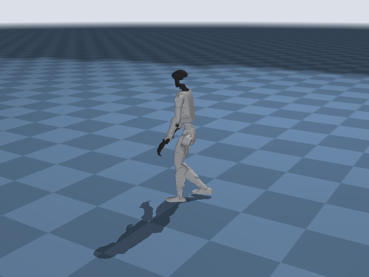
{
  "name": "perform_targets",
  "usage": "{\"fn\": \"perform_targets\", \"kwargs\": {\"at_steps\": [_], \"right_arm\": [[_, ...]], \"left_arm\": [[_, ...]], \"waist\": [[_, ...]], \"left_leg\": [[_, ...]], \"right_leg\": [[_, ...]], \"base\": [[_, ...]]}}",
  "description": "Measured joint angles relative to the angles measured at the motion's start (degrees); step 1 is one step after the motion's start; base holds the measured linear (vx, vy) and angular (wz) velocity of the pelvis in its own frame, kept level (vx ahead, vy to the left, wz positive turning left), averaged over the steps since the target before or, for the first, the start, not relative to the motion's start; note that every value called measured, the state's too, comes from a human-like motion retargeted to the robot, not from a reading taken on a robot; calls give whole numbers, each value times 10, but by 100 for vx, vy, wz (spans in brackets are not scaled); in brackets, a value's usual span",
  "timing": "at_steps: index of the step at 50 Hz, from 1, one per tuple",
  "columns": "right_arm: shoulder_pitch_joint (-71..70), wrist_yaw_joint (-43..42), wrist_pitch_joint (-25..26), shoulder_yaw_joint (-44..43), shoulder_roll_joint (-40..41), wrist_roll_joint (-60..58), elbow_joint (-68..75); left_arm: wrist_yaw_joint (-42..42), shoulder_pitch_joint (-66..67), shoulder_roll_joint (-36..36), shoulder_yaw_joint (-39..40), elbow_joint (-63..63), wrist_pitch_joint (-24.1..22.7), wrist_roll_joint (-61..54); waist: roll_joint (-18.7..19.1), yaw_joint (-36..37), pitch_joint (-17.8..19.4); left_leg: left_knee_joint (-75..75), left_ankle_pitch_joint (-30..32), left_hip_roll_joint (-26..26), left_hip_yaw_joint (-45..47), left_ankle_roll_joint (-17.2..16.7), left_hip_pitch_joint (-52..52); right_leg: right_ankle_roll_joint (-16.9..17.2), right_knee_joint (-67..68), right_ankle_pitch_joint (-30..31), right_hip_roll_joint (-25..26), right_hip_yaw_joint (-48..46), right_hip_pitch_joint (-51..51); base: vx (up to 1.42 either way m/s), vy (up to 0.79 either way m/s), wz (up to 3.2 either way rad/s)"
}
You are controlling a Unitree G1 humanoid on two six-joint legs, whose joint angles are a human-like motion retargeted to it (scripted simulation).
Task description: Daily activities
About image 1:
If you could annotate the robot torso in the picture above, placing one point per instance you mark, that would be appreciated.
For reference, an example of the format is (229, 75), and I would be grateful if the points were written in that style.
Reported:
(188, 113)

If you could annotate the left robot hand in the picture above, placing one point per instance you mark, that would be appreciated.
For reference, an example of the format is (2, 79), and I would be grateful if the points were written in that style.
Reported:
(161, 146)

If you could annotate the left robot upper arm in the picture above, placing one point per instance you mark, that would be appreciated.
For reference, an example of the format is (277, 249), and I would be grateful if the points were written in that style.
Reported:
(179, 101)

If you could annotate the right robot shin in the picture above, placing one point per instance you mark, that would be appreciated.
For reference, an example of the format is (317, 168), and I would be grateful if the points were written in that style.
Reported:
(193, 178)

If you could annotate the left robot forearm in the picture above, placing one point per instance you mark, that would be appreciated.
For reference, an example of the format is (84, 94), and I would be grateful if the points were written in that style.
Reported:
(171, 130)

